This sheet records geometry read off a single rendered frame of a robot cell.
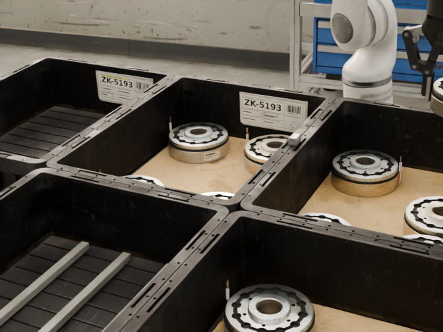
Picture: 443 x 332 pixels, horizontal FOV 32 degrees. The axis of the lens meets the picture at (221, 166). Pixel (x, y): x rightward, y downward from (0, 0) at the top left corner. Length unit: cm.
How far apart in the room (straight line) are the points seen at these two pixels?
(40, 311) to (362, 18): 75
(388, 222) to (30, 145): 65
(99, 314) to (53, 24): 382
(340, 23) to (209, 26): 285
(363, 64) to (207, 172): 38
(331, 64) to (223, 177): 195
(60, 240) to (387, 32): 70
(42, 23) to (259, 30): 135
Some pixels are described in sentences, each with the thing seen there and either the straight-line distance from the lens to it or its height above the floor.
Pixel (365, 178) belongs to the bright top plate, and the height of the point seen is 86.
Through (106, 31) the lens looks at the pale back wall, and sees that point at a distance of 451.
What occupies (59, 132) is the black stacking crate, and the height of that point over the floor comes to 83.
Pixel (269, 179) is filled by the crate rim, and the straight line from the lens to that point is 101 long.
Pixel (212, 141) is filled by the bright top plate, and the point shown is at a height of 86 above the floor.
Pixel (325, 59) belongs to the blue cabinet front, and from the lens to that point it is 314.
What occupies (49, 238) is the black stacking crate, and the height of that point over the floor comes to 83.
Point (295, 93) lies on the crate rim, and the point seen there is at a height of 93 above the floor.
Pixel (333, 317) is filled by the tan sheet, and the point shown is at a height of 83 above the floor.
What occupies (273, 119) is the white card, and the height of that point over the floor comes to 88.
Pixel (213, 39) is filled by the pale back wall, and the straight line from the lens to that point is 423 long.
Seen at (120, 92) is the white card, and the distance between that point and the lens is 146.
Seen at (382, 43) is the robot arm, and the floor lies 96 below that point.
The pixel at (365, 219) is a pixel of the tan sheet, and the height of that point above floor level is 83.
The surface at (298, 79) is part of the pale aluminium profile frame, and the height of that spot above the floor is 29.
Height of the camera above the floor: 140
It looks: 27 degrees down
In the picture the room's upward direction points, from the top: 2 degrees counter-clockwise
